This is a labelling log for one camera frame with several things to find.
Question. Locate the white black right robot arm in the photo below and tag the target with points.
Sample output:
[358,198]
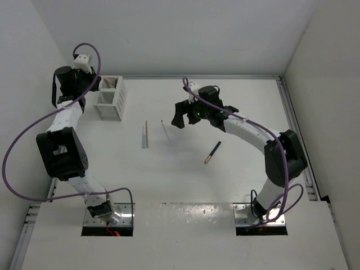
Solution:
[283,154]

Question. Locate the light blue makeup pen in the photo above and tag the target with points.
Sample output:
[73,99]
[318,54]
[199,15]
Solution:
[144,137]

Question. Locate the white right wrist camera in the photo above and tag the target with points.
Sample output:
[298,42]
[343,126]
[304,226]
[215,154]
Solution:
[194,87]

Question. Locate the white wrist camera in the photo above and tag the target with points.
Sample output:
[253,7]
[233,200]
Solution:
[194,87]
[82,62]

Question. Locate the gold makeup pencil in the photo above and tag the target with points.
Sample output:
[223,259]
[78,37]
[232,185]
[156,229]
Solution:
[146,134]

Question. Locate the thin silver makeup tool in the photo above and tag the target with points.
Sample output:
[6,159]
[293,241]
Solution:
[164,128]

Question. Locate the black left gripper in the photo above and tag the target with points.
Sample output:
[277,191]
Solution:
[90,77]

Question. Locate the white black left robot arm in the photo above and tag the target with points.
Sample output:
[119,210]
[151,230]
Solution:
[62,153]

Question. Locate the dark green gold mascara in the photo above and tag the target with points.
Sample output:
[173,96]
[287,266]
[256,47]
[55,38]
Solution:
[212,152]

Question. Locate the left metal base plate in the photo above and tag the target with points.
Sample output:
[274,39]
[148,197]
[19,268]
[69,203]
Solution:
[122,216]

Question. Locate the pink lip gloss tube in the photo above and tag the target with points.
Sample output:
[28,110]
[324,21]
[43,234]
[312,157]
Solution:
[109,82]

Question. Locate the white slotted organizer box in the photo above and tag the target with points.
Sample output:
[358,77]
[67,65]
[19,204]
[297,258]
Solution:
[110,103]

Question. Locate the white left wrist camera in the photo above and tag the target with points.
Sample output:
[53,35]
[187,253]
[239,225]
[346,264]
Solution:
[82,62]

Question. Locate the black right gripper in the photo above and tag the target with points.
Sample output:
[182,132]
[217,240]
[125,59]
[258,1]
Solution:
[181,109]

